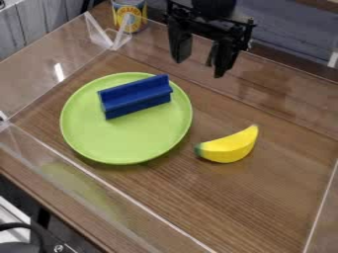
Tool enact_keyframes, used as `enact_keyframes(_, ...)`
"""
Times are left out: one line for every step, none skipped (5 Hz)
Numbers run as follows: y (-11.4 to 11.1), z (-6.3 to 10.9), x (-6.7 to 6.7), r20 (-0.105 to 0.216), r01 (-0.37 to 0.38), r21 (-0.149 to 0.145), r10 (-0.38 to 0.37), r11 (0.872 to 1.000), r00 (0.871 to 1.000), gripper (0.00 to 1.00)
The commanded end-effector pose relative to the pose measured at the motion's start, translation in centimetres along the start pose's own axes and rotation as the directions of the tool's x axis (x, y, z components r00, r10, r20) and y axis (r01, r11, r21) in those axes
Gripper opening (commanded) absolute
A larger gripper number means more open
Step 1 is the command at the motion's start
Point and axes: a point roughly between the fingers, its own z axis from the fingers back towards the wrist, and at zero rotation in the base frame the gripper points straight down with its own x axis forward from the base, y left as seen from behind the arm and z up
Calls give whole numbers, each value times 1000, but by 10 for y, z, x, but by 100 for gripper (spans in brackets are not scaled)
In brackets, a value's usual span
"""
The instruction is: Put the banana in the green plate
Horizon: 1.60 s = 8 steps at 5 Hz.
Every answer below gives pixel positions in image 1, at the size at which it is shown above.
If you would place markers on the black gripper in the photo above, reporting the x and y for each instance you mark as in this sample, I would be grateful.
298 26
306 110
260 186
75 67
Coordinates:
213 18

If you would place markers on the yellow toy banana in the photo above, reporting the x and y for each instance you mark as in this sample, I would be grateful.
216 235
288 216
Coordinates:
230 148

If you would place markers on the green round plate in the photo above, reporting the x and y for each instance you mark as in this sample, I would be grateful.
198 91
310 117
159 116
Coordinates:
130 139

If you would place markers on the yellow printed can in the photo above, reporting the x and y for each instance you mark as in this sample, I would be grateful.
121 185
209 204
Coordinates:
130 14

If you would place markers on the blue plastic block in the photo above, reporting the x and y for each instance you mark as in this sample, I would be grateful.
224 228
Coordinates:
135 96

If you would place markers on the clear acrylic corner bracket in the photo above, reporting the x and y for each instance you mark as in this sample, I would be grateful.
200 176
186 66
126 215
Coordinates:
110 38

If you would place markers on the clear acrylic tray wall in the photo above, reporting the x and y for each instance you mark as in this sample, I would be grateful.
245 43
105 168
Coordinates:
111 219

